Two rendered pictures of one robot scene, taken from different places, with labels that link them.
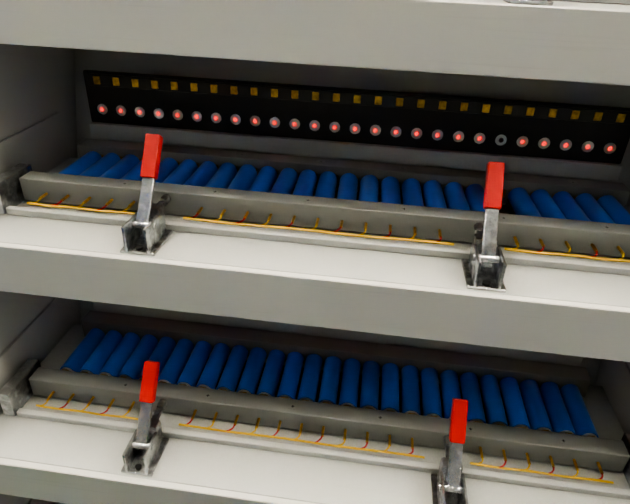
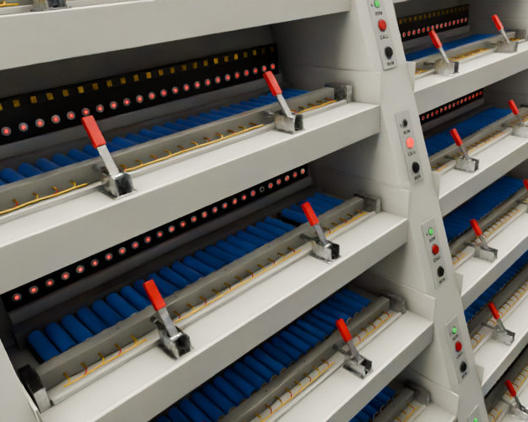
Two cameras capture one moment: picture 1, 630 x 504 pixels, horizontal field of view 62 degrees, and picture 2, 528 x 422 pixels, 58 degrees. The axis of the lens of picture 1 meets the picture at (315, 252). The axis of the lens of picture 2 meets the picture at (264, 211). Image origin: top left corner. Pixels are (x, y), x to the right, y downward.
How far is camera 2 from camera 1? 0.41 m
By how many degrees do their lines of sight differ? 41
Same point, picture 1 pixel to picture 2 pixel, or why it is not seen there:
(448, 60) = (281, 168)
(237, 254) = (228, 318)
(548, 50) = (312, 148)
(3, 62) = not seen: outside the picture
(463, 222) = (296, 237)
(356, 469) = (317, 392)
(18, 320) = not seen: outside the picture
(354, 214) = (251, 263)
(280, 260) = (251, 306)
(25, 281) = not seen: outside the picture
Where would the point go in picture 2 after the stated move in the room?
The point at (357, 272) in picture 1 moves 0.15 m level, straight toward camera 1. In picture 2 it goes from (287, 287) to (375, 301)
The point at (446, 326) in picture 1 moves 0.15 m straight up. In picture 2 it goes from (329, 287) to (301, 189)
